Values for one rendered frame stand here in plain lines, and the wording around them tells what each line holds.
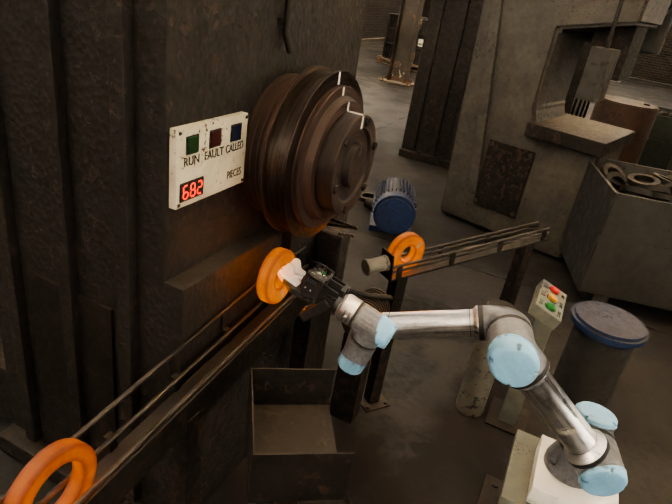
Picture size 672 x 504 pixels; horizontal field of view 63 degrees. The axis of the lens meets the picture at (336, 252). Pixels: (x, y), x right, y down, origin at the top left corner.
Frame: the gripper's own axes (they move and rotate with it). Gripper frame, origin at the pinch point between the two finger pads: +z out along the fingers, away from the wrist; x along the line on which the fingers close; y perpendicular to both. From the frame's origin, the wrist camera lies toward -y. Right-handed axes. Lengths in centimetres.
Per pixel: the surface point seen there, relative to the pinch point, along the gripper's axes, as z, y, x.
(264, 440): -24.4, -18.1, 32.6
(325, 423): -33.5, -15.5, 20.2
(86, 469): -3, -16, 64
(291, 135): 9.4, 36.2, 0.5
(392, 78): 248, -160, -868
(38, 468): 0, -7, 73
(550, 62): -17, 44, -290
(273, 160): 11.1, 28.5, 1.6
